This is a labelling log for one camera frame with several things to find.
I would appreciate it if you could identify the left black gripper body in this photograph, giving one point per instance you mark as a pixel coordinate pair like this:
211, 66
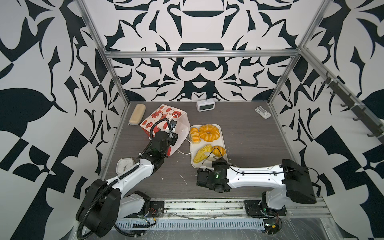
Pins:
168, 142

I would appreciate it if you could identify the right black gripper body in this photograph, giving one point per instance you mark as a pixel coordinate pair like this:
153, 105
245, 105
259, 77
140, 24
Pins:
217, 165

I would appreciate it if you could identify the red white paper bag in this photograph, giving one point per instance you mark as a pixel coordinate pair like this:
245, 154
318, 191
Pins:
161, 119

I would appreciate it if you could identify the pale fake bread roll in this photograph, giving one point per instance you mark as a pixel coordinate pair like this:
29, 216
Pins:
195, 136

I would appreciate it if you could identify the yellow fake croissant bread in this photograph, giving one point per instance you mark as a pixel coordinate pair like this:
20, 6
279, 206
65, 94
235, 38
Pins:
203, 154

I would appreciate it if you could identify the yellow fake braided bread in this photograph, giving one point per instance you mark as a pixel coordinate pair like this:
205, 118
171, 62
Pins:
209, 133

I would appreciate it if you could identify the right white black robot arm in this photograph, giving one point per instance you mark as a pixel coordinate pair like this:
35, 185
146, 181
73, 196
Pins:
288, 183

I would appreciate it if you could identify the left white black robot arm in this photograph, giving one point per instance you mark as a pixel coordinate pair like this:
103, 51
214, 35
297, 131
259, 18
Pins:
106, 202

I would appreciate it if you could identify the white plastic tray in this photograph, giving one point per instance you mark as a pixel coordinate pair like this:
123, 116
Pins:
207, 161

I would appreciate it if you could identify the beige glasses case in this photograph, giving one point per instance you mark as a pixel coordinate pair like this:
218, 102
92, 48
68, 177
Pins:
137, 115

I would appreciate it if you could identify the white digital alarm clock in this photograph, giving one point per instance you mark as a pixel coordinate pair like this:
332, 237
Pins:
205, 105

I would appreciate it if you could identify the small white remote device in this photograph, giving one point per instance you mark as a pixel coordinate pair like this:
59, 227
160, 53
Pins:
262, 112

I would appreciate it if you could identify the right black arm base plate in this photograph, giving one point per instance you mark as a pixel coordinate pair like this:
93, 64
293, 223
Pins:
259, 209

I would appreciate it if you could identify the white perforated cable duct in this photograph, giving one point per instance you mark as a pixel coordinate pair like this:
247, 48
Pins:
207, 224

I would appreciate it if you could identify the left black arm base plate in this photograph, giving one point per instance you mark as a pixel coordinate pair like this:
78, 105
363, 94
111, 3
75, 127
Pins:
150, 209

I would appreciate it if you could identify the grey wall hook rack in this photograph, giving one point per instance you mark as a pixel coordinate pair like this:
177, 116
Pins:
352, 103

